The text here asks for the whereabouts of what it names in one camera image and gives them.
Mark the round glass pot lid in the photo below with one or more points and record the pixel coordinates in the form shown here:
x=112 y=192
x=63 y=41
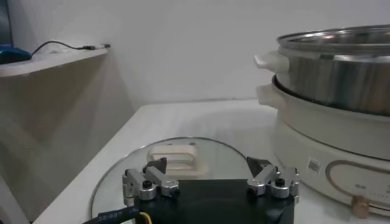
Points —
x=219 y=158

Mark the white side desk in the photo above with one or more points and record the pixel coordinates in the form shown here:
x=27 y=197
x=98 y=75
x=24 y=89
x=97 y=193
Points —
x=51 y=59

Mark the dark screen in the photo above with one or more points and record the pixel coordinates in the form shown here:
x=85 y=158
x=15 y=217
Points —
x=4 y=24

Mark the blue computer mouse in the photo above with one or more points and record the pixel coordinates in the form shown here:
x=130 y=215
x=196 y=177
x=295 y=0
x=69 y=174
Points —
x=13 y=55

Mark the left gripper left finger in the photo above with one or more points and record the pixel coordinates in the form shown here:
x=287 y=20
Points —
x=153 y=178

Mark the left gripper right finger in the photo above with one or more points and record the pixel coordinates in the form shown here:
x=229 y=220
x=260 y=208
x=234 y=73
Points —
x=269 y=176

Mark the perforated steel steamer basket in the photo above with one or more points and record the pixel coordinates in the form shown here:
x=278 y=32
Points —
x=335 y=76

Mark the small black plug device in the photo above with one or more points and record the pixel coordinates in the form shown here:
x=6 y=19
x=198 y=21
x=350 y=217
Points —
x=106 y=46

